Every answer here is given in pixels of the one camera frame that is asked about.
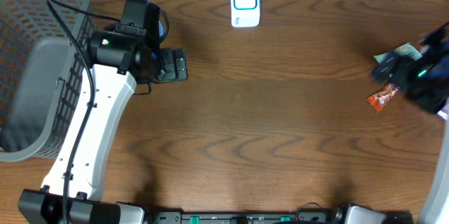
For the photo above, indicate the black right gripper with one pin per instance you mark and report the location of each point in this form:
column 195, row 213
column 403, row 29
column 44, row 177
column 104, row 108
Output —
column 396, row 73

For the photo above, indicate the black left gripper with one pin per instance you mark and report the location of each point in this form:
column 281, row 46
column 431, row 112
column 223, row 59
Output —
column 168, row 64

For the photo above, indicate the teal wet wipes pack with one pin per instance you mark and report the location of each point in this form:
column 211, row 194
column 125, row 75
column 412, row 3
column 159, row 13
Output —
column 405, row 50

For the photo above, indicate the purple Carefree pad pack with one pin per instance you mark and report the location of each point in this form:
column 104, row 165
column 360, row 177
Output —
column 443, row 113

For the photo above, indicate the orange brown candy bar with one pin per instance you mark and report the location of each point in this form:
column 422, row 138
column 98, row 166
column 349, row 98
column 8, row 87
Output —
column 379, row 99

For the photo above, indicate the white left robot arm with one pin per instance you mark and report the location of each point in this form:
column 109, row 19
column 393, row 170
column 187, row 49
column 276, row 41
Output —
column 116, row 60

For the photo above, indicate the white barcode scanner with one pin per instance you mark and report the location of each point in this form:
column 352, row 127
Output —
column 245, row 13

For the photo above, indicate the grey plastic basket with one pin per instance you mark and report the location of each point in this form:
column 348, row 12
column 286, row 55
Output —
column 41, row 75

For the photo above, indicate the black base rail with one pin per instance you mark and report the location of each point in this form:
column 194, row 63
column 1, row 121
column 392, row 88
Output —
column 280, row 217

